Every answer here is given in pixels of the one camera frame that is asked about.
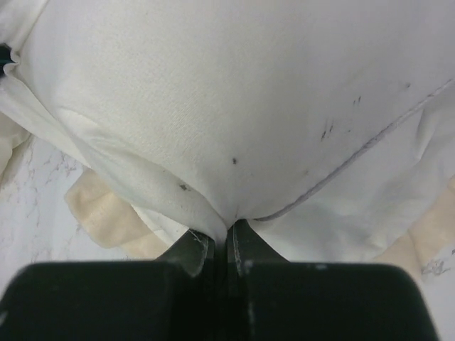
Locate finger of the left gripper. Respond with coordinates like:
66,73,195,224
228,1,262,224
0,43,13,77

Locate white ruffled pillowcase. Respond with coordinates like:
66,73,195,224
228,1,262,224
0,63,455,267

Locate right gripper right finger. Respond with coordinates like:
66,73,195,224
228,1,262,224
227,221,439,340

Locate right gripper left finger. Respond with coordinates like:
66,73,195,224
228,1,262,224
1,231,214,340

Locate white pillow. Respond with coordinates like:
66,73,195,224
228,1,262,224
1,1,454,261

